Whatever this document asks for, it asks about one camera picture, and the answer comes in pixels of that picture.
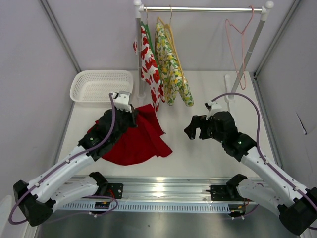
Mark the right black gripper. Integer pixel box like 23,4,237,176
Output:
184,115,226,144

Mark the red skirt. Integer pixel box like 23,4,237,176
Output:
102,104,172,166

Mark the pink wire hanger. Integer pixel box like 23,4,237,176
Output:
224,5,254,90

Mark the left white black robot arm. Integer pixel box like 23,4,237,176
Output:
13,109,139,227

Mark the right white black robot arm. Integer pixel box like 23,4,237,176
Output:
184,112,317,236

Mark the green hanger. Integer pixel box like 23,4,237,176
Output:
141,18,161,78

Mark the yellow wooden hanger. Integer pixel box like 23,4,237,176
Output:
157,5,184,78

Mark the white plastic basket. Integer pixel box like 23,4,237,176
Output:
69,70,134,107

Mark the lemon print garment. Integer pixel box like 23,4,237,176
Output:
155,20,194,107

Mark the red flower print garment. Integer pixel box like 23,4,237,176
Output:
141,26,165,112

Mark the white metal clothes rack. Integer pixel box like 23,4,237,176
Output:
133,0,275,102

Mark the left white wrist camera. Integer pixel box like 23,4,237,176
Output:
109,91,132,113

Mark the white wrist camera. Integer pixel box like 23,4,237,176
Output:
205,100,222,119
109,91,132,113

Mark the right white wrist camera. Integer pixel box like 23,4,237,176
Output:
205,100,222,119

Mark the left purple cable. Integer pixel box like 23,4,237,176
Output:
8,93,118,225

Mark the aluminium rail base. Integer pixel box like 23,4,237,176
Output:
61,176,263,203

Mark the white slotted cable duct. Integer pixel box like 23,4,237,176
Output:
59,202,235,214

